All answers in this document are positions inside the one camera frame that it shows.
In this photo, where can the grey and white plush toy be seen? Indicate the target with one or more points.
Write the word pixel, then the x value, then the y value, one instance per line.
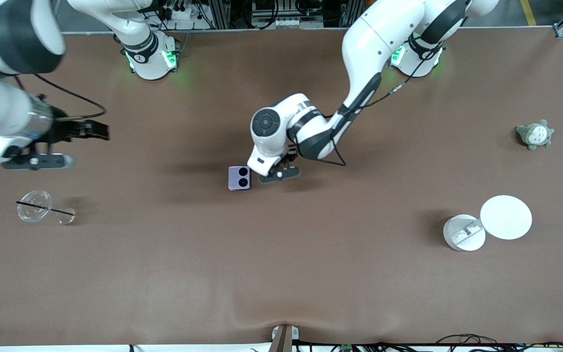
pixel 534 135

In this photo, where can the clear plastic cup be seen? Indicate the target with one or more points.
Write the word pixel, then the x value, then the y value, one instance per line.
pixel 33 206

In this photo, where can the lilac folding phone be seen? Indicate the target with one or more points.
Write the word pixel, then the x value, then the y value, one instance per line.
pixel 239 178

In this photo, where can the black drinking straw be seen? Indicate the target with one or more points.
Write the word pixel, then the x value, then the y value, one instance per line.
pixel 52 209

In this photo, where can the white round lid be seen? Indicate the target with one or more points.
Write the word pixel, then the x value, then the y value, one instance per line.
pixel 506 217

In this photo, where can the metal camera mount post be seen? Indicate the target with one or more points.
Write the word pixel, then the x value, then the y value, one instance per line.
pixel 282 338

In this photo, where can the small printed label card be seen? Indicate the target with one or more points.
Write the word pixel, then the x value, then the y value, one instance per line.
pixel 465 233

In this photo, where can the white round box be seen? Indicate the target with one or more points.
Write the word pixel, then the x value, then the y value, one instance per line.
pixel 460 234

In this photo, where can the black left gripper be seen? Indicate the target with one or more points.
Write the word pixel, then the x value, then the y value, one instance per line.
pixel 290 157

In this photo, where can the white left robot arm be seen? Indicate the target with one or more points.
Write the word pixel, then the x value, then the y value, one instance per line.
pixel 359 54

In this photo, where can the white power strip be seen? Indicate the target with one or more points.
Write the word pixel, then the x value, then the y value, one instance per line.
pixel 180 12

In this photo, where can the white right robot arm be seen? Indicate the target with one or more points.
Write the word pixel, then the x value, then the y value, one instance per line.
pixel 12 44

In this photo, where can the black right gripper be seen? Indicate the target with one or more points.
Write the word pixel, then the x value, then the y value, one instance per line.
pixel 63 130

